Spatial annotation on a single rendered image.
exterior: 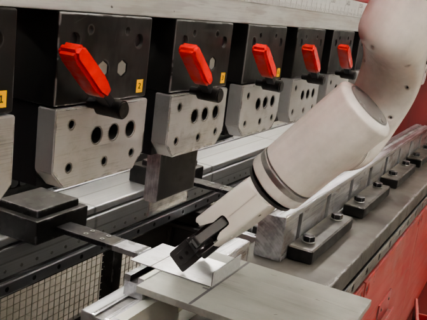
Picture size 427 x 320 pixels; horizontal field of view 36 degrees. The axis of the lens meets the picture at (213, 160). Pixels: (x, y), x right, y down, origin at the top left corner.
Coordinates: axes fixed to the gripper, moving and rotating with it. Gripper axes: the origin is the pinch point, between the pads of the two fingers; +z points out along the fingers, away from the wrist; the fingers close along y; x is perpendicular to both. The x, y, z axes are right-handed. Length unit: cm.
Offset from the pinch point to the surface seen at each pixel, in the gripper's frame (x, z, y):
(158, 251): -3.4, 6.2, -1.2
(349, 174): 2, 6, -90
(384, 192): 11, 7, -107
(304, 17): -21.7, -24.9, -31.3
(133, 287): -0.6, 6.2, 8.2
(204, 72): -13.8, -22.1, 10.6
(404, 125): -5, 15, -214
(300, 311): 14.7, -8.9, 2.5
